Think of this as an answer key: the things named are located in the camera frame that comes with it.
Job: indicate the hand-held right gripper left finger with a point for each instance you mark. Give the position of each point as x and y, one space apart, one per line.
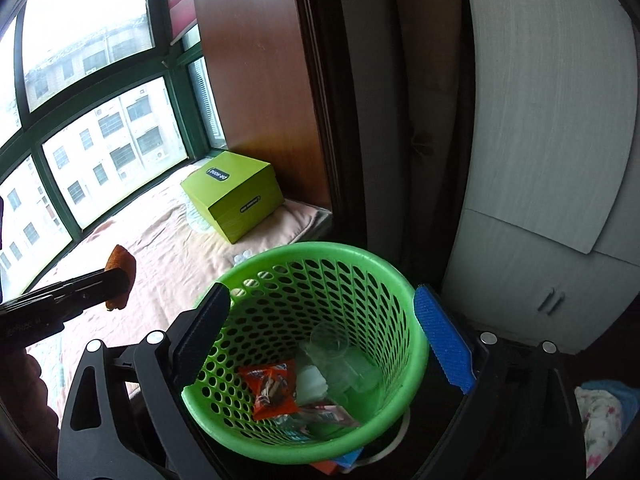
205 330

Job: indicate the brown wooden panel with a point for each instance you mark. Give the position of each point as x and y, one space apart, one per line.
260 60

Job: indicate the green cardboard box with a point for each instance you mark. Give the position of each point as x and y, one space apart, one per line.
235 185

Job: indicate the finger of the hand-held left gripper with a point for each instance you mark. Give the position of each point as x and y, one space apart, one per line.
95 295
60 286

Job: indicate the green perforated plastic basket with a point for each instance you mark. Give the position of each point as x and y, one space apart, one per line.
320 260

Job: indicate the clear plastic cup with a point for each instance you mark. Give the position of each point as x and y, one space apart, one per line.
330 345

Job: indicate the person's left hand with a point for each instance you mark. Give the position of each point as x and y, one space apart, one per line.
32 375

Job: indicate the pink printed blanket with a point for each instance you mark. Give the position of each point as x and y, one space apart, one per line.
165 260

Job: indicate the pink snack wrapper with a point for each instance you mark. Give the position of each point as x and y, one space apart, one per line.
330 415

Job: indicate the floral cloth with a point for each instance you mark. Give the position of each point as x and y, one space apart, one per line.
600 420

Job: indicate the orange peel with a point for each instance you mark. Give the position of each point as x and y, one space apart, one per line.
120 257

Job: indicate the green window frame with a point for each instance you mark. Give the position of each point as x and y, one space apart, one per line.
182 110

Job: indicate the red snack wrapper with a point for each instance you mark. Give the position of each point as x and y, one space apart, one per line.
265 390

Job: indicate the white foam block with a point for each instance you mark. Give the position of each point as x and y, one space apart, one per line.
310 382

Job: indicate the pink roller blind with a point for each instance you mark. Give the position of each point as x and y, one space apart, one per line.
180 0

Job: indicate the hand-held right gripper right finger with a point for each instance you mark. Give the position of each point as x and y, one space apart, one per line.
445 340

